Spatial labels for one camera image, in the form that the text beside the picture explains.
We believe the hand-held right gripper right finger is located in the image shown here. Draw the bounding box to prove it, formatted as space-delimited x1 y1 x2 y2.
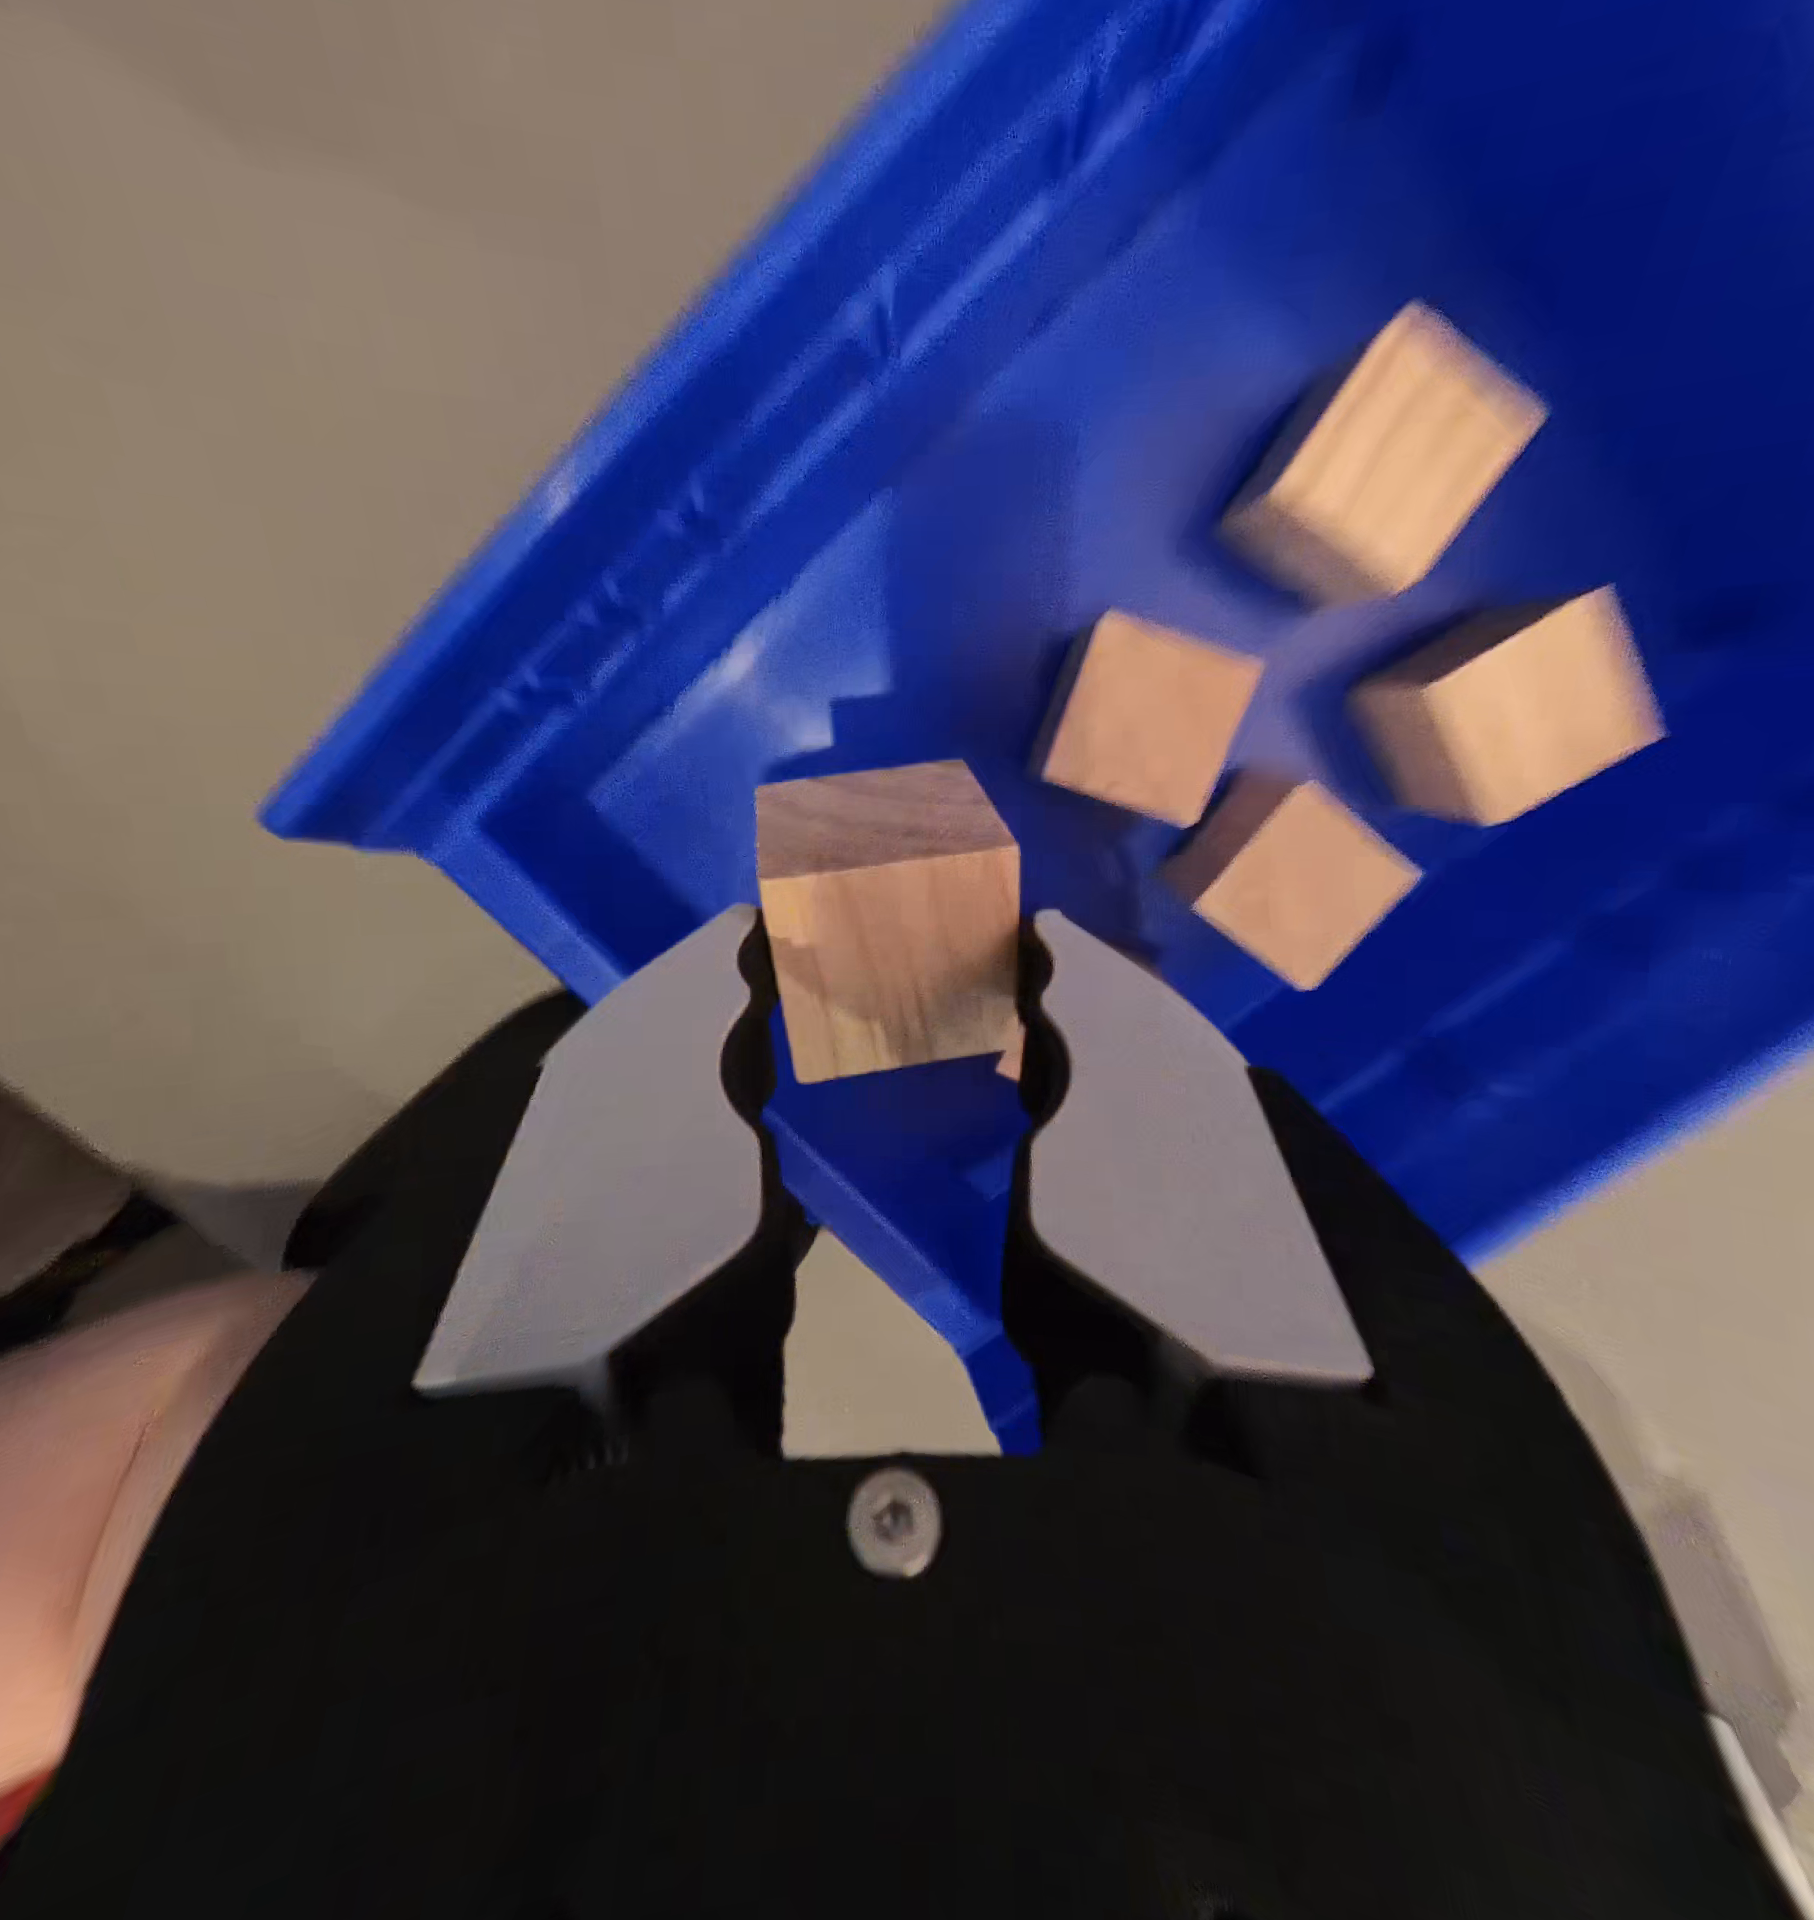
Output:
1001 904 1376 1460

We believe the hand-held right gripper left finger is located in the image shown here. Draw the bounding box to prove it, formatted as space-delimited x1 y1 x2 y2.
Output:
409 901 791 1428

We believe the wooden cube with blue stripe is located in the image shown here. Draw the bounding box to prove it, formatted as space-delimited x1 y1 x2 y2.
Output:
1346 585 1670 829
755 756 1027 1086
1036 609 1266 829
1159 769 1427 993
1216 301 1550 605

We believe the blue plastic bin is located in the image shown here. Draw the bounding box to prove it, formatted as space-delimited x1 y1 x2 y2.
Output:
259 0 1814 1460

